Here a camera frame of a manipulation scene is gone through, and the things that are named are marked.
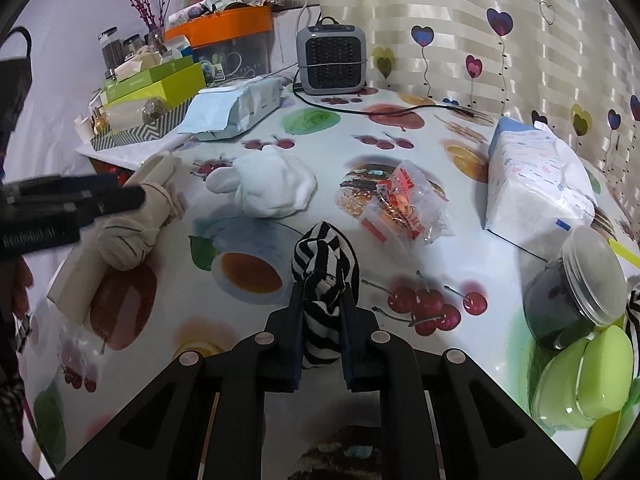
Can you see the grey space heater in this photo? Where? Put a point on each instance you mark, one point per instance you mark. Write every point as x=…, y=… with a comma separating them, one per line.
x=330, y=55

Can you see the dark jar with clear lid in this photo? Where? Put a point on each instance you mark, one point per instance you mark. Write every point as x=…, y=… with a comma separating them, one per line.
x=555, y=300

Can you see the white blue tissue pack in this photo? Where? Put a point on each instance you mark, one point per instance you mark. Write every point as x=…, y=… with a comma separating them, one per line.
x=530, y=195

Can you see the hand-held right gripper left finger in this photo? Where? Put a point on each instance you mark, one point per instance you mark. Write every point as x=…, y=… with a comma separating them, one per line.
x=292, y=340

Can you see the clear plastic bottle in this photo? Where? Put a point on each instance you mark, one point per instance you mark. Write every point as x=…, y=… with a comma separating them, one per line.
x=135, y=112

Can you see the light green jar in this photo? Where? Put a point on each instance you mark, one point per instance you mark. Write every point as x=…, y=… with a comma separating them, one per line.
x=575, y=390

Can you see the tall glass jar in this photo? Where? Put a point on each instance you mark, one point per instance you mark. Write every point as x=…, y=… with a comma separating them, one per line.
x=109, y=52

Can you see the clear orange snack packet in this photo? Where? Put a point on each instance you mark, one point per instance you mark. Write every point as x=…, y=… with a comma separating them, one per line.
x=405, y=205

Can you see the chevron pattern box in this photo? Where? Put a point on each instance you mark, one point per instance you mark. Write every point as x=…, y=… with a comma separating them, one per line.
x=135, y=136

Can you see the person's left forearm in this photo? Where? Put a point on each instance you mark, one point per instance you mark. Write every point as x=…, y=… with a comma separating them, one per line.
x=17, y=285

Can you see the beige sock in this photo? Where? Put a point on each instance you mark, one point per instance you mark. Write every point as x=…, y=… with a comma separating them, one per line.
x=130, y=240

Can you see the heart print curtain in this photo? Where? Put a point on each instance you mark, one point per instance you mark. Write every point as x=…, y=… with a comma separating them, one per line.
x=450, y=10

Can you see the black white striped sock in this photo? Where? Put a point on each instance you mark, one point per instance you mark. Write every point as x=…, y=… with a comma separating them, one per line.
x=325, y=255
x=634, y=315

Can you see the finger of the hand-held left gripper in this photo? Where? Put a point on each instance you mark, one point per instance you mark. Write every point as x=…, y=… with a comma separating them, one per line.
x=102, y=181
x=120, y=199

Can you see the beige roll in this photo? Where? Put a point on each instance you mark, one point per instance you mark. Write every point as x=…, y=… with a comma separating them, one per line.
x=72, y=285

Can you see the pale blue wipes pack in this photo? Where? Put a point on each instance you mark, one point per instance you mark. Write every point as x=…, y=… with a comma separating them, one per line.
x=235, y=105

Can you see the pile of assorted packets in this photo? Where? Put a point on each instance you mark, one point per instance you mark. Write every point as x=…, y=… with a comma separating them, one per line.
x=210, y=2

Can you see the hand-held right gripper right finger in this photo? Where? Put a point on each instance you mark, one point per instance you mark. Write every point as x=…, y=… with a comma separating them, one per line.
x=352, y=350

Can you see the short glass jar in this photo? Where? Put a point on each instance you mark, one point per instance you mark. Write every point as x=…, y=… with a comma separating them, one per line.
x=132, y=46

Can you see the fruit print tablecloth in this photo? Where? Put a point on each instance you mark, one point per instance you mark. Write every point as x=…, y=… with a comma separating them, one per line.
x=320, y=130

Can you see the lime cardboard box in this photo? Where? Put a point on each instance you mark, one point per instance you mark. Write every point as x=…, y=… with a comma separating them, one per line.
x=185, y=85

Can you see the orange lidded storage box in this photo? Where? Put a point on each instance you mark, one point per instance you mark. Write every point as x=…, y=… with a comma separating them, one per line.
x=225, y=25

